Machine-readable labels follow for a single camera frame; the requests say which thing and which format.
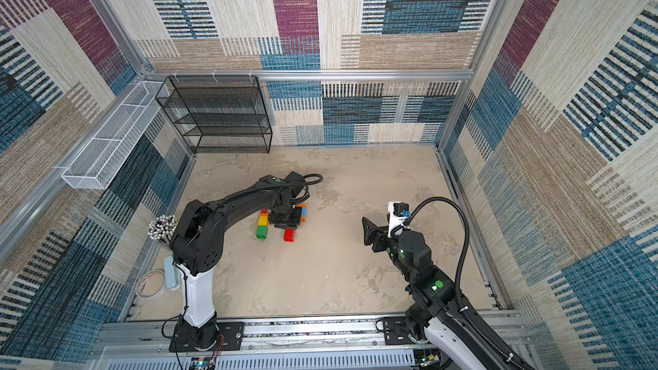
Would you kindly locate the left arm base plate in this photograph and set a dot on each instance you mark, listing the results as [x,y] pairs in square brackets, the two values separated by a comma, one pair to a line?
[222,336]

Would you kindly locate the white wire mesh basket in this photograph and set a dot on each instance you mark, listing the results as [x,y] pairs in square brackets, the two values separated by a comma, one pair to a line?
[105,154]

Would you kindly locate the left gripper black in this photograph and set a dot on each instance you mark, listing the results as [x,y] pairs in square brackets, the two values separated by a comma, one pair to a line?
[278,222]

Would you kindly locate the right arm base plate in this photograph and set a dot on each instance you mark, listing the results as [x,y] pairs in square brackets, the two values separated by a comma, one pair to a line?
[395,331]

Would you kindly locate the light blue small object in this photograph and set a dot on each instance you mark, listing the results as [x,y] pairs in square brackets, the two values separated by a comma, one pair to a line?
[171,274]

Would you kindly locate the dark green lego brick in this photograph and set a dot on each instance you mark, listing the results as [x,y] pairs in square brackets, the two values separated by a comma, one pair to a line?
[262,232]

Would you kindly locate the cup of pens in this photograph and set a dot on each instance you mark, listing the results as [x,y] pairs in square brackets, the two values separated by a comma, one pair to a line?
[162,228]

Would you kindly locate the white cable duct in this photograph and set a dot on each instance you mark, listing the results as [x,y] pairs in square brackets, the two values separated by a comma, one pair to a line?
[359,359]

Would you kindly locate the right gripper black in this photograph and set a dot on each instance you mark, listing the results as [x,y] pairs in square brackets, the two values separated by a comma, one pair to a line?
[381,239]

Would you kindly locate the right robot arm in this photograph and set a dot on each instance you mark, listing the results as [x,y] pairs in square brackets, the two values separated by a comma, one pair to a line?
[439,316]

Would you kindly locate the circuit board with leds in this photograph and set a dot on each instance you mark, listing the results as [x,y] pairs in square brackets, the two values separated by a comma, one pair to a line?
[427,359]

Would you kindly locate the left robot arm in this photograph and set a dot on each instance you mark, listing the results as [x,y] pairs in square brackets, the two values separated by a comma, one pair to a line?
[197,243]

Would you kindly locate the black wire mesh shelf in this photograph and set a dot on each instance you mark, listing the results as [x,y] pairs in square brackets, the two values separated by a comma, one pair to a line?
[217,114]

